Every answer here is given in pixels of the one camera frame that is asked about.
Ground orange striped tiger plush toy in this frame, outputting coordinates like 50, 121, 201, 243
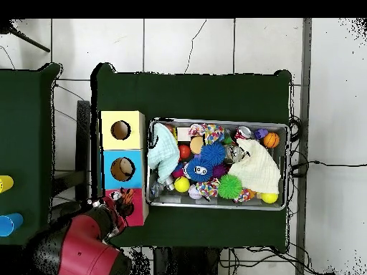
110, 187, 135, 217

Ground light blue quilted cloth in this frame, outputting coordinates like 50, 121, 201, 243
147, 122, 181, 184

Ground wooden box with three holes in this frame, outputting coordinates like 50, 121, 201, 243
98, 110, 150, 227

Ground black metal stand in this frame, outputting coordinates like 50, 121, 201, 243
51, 100, 91, 203

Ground red rubber ball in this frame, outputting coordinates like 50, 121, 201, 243
178, 144, 192, 160

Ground blue spiky ball with eyes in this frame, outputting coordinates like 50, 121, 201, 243
186, 156, 215, 183

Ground blue cylinder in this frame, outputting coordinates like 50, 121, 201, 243
0, 213, 24, 238

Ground blue spiky rubber ball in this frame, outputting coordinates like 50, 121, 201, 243
199, 141, 227, 166

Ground yellow cylinder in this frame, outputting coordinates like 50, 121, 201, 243
0, 175, 14, 193

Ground green spiky rubber ball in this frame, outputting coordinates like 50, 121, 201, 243
217, 173, 244, 200

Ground dark green table cloth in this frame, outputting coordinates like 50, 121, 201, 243
0, 62, 65, 249
90, 62, 292, 253

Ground colourful patterned cloth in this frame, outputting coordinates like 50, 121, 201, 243
188, 123, 225, 145

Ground cream quilted cloth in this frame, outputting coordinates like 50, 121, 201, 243
228, 137, 282, 195

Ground red soda can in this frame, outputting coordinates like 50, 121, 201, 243
234, 125, 253, 140

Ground yellow ball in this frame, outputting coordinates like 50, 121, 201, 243
259, 192, 279, 205

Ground orange toy basketball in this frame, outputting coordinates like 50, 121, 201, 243
262, 132, 280, 149

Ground black tripod leg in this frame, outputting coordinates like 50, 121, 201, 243
0, 19, 51, 53

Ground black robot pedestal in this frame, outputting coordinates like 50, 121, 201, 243
153, 246, 220, 275

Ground silver wire mesh bin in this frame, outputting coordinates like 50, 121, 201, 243
147, 117, 290, 211

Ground black power cable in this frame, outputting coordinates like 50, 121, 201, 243
289, 160, 367, 177

